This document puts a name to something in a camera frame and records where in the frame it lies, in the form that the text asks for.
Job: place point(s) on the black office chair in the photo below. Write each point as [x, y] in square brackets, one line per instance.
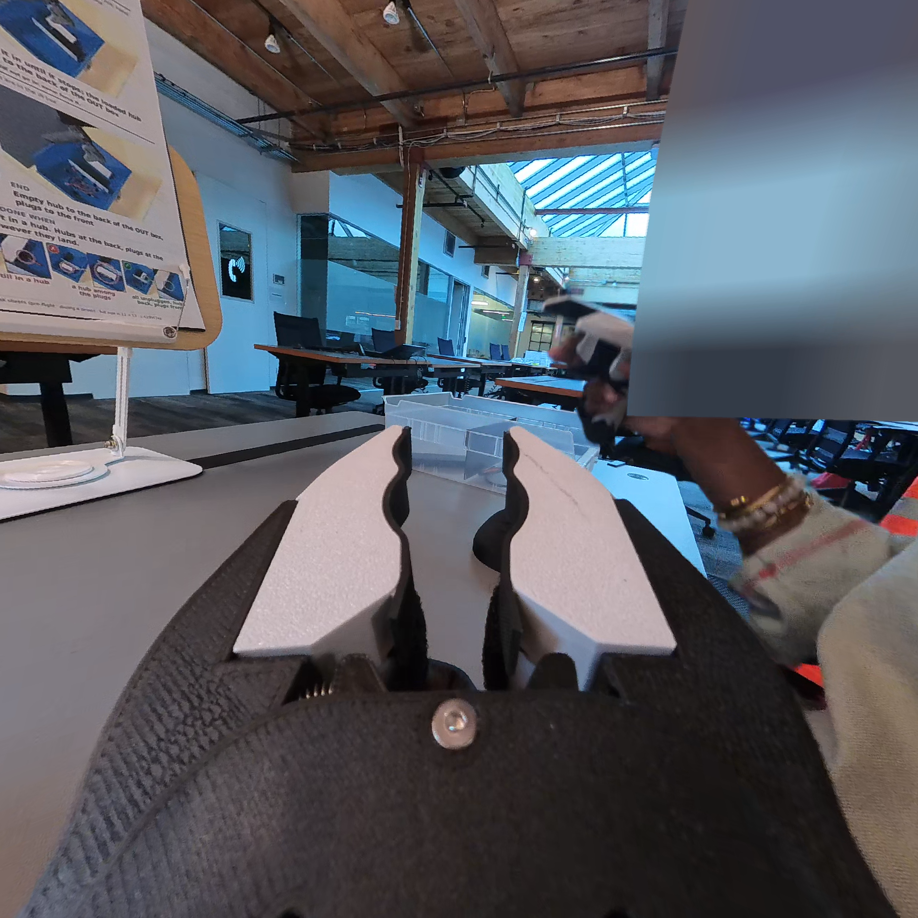
[301, 337]

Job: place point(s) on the rounded wooden poster board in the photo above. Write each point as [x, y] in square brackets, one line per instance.
[197, 237]

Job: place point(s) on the clear plastic bin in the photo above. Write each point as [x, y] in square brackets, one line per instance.
[459, 444]

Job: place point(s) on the instruction poster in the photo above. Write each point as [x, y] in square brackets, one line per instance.
[86, 179]

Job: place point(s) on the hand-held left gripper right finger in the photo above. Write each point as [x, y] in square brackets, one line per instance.
[588, 574]

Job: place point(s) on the white poster stand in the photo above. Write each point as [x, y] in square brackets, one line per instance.
[143, 473]

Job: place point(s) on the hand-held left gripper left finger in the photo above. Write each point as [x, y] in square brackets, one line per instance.
[330, 566]

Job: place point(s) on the black door sign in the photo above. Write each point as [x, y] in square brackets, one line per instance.
[235, 265]

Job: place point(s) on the person's right hand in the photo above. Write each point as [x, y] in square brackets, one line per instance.
[696, 452]

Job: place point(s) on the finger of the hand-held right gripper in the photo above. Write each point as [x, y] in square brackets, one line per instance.
[606, 330]

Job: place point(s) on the wooden desk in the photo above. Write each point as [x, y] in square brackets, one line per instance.
[323, 351]
[538, 386]

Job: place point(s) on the black quilted wrist rest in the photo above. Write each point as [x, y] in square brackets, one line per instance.
[491, 545]

